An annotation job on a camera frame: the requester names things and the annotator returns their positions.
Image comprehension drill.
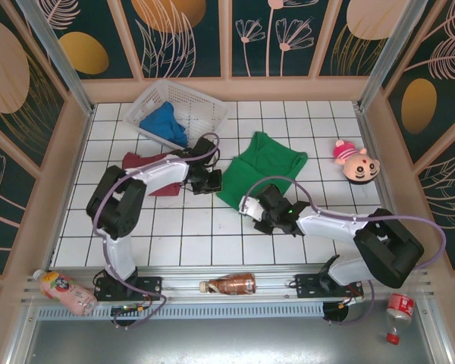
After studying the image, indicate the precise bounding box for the green tank top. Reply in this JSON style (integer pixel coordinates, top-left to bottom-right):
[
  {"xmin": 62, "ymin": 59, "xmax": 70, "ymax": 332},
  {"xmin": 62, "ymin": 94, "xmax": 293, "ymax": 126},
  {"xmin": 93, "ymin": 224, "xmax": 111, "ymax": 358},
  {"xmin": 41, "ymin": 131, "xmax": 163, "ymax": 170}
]
[{"xmin": 215, "ymin": 130, "xmax": 309, "ymax": 212}]

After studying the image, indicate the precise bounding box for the blue tank top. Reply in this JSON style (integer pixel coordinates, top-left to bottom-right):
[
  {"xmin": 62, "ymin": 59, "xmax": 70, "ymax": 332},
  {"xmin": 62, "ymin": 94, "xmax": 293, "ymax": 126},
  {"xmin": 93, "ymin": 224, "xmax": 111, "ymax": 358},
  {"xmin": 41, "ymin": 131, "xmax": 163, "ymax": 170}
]
[{"xmin": 138, "ymin": 101, "xmax": 187, "ymax": 149}]

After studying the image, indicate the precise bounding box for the red tank top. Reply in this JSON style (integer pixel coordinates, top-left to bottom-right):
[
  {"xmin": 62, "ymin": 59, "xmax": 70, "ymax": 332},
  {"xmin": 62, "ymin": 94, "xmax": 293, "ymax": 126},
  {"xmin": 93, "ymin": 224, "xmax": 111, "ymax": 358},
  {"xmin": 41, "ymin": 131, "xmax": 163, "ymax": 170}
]
[{"xmin": 121, "ymin": 150, "xmax": 183, "ymax": 198}]

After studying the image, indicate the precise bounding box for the white plastic basket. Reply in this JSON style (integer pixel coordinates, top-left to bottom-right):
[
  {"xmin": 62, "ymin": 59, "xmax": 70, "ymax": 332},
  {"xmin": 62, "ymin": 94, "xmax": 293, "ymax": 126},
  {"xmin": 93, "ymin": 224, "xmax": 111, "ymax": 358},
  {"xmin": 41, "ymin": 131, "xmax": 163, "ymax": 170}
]
[{"xmin": 123, "ymin": 78, "xmax": 231, "ymax": 152}]

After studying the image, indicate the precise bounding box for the brown drink bottle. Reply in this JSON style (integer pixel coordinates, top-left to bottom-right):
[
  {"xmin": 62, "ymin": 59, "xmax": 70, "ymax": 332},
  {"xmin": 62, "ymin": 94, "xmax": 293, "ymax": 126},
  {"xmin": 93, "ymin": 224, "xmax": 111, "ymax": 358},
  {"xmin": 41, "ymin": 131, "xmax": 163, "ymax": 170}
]
[{"xmin": 199, "ymin": 272, "xmax": 257, "ymax": 296}]

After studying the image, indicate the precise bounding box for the plush doll with pink hat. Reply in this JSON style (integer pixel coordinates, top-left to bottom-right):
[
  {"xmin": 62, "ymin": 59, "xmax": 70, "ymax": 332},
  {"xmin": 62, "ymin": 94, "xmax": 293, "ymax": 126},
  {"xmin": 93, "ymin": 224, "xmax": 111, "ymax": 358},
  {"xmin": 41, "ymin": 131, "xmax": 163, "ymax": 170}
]
[{"xmin": 332, "ymin": 138, "xmax": 381, "ymax": 186}]

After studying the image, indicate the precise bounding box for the grey metal base sheet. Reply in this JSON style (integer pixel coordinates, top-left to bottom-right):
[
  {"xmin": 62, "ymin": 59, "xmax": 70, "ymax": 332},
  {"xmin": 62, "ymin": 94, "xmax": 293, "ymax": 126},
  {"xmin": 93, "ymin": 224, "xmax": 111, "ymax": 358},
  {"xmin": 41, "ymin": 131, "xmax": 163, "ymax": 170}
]
[{"xmin": 5, "ymin": 317, "xmax": 450, "ymax": 364}]

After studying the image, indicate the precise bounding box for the clear bottle with red label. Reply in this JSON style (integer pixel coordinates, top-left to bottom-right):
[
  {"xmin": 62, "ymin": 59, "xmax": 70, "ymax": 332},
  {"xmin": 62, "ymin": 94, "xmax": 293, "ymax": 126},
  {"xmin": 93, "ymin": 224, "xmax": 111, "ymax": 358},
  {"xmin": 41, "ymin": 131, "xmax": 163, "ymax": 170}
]
[{"xmin": 385, "ymin": 291, "xmax": 416, "ymax": 345}]

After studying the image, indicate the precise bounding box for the pink drink bottle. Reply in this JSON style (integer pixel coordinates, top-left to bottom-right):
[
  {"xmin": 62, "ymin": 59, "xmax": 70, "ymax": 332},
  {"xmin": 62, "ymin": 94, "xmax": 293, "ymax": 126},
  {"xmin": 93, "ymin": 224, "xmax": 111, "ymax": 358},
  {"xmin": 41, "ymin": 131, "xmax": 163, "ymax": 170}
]
[{"xmin": 33, "ymin": 268, "xmax": 99, "ymax": 316}]

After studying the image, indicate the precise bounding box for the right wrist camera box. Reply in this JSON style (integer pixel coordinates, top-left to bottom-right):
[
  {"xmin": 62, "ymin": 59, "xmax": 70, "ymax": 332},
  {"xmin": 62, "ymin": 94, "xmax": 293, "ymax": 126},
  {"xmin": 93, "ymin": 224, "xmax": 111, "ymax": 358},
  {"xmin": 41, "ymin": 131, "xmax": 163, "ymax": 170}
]
[{"xmin": 239, "ymin": 195, "xmax": 265, "ymax": 221}]

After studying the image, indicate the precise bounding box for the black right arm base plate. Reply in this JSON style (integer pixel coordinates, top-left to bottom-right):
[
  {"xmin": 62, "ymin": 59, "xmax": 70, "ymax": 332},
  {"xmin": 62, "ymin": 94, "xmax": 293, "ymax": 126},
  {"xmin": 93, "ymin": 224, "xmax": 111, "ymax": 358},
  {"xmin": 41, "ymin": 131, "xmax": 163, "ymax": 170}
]
[{"xmin": 294, "ymin": 272, "xmax": 365, "ymax": 300}]

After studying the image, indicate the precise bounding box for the aluminium mounting rail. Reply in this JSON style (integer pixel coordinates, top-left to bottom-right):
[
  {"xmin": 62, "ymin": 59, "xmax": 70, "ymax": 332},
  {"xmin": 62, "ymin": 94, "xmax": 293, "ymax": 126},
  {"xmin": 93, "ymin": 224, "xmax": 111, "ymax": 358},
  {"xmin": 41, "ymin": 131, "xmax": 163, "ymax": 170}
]
[{"xmin": 20, "ymin": 265, "xmax": 431, "ymax": 304}]

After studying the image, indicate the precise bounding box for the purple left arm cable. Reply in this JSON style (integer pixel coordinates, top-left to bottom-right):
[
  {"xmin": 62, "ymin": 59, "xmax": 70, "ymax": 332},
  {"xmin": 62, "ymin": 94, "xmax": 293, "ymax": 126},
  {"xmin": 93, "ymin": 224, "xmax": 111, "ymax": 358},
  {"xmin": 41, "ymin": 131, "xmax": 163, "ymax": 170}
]
[{"xmin": 92, "ymin": 132, "xmax": 221, "ymax": 329}]

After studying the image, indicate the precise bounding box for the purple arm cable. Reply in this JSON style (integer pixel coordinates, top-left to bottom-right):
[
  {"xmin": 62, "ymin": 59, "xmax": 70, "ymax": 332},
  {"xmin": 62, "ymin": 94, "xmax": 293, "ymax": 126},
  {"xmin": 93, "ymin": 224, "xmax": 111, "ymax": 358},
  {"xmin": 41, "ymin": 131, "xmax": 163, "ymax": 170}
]
[
  {"xmin": 242, "ymin": 174, "xmax": 447, "ymax": 327},
  {"xmin": 92, "ymin": 132, "xmax": 221, "ymax": 329}
]

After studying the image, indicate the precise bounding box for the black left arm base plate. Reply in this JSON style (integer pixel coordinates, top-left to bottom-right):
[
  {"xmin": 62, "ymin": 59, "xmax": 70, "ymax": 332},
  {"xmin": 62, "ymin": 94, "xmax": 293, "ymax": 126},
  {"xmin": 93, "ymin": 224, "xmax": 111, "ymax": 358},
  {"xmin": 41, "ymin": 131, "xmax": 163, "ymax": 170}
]
[{"xmin": 93, "ymin": 275, "xmax": 164, "ymax": 303}]

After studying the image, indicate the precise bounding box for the grey slotted cable duct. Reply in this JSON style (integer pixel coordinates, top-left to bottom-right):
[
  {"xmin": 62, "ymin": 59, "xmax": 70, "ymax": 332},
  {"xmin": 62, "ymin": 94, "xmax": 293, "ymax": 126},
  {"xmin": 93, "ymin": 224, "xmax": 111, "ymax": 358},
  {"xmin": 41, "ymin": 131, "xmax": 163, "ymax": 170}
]
[{"xmin": 37, "ymin": 305, "xmax": 325, "ymax": 320}]

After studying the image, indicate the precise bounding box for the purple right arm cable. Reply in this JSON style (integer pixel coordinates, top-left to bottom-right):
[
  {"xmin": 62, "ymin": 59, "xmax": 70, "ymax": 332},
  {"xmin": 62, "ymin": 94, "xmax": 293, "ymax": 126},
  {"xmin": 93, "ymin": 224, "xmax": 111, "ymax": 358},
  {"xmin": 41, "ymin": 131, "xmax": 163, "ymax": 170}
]
[{"xmin": 242, "ymin": 174, "xmax": 447, "ymax": 327}]

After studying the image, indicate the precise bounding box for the aluminium frame post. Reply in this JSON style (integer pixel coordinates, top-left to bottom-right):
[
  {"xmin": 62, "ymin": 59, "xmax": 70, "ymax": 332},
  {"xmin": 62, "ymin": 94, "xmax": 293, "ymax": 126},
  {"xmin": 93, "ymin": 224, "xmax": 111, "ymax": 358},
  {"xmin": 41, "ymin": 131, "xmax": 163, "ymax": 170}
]
[
  {"xmin": 17, "ymin": 0, "xmax": 96, "ymax": 115},
  {"xmin": 356, "ymin": 0, "xmax": 440, "ymax": 113}
]

